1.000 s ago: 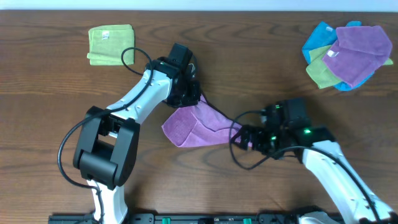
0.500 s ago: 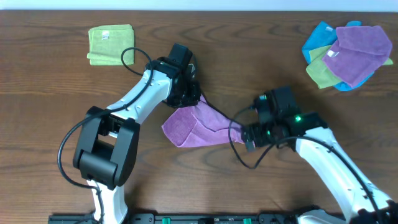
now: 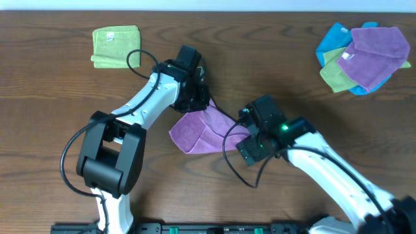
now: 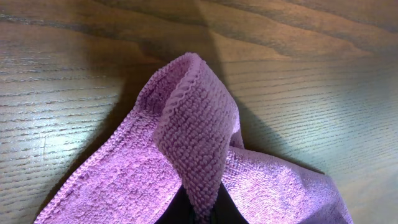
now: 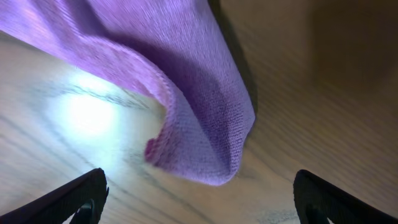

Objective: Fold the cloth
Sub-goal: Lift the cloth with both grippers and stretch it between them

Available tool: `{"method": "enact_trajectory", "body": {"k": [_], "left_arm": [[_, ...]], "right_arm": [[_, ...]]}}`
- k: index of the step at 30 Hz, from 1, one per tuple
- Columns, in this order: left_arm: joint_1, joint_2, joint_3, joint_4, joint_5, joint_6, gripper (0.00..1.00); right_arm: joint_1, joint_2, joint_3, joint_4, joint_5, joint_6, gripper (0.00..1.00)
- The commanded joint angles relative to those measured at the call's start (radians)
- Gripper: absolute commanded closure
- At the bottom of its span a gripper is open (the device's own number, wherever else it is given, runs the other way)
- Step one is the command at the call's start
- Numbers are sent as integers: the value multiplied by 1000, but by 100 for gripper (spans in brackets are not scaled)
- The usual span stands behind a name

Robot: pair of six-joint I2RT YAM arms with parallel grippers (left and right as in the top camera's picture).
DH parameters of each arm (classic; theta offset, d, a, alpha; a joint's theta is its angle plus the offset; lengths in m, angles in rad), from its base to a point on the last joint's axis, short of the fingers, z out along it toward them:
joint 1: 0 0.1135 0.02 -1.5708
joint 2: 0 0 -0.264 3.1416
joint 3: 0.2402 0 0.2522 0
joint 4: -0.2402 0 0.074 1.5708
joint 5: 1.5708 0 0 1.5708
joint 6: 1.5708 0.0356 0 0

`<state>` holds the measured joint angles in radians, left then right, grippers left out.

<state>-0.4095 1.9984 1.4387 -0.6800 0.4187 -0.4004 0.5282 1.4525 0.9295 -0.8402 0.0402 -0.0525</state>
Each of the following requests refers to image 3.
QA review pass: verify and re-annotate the purple cloth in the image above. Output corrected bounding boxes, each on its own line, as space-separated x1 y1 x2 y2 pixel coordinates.
337 27 410 92
169 101 250 154

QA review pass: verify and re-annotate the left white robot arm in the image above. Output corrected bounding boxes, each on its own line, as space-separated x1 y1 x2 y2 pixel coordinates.
76 45 209 233

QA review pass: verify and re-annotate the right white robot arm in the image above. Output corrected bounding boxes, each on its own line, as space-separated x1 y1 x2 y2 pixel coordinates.
236 96 415 234

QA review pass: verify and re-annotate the folded green cloth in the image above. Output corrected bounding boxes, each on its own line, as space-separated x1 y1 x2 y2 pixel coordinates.
91 25 141 69

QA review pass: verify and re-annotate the green cloth on pile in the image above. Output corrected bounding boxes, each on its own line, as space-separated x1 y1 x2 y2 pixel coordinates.
321 43 410 91

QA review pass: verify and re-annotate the blue cloth on pile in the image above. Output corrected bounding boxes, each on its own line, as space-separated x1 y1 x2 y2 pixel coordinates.
315 23 391 96

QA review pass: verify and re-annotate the purple cloth on pile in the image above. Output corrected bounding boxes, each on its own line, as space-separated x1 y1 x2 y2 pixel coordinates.
337 27 410 92

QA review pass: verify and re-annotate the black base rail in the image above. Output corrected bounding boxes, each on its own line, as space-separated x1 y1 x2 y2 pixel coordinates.
50 223 309 234

